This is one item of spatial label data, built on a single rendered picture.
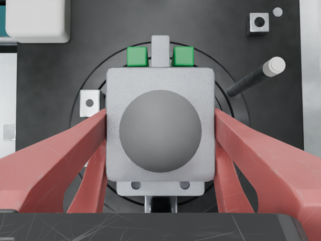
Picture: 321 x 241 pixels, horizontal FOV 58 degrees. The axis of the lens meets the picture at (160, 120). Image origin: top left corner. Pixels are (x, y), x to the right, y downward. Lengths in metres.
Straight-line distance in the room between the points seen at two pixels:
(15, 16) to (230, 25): 0.17
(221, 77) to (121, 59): 0.08
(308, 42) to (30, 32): 0.23
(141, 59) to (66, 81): 0.10
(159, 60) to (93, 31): 0.11
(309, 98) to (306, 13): 0.08
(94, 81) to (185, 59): 0.08
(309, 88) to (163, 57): 0.16
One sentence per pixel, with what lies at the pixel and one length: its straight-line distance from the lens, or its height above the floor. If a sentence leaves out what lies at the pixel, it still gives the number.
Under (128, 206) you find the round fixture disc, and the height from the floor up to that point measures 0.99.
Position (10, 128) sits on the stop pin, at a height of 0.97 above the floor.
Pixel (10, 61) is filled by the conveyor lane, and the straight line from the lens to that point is 0.34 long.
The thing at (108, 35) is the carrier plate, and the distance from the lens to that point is 0.26.
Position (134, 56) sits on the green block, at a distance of 0.18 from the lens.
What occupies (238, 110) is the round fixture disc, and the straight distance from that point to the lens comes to 0.23.
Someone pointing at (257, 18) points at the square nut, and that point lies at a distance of 0.27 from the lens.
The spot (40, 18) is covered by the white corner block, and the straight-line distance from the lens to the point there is 0.25.
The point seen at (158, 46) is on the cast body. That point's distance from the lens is 0.16.
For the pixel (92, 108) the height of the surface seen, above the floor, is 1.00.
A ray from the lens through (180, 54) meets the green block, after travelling 0.18.
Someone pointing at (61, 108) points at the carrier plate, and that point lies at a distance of 0.25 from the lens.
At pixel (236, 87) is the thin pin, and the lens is 0.20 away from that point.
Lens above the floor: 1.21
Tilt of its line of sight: 87 degrees down
